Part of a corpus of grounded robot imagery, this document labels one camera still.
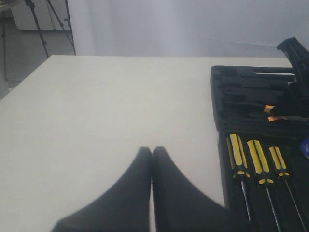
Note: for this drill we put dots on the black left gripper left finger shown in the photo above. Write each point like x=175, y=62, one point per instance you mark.
x=125, y=207

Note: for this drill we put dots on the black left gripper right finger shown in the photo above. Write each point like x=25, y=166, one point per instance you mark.
x=180, y=206

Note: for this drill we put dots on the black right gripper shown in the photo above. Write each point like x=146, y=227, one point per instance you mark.
x=298, y=56

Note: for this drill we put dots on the orange black combination pliers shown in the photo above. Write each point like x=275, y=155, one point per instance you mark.
x=270, y=113

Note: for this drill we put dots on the black plastic tool case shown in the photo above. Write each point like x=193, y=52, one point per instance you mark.
x=270, y=86

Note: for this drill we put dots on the large yellow black screwdriver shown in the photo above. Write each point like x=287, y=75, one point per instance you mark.
x=239, y=166

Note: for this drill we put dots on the white backdrop curtain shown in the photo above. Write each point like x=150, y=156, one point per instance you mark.
x=191, y=28

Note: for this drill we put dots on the medium yellow black screwdriver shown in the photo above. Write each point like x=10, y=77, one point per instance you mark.
x=262, y=174

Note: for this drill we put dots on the small yellow black screwdriver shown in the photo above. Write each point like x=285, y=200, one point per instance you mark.
x=282, y=172

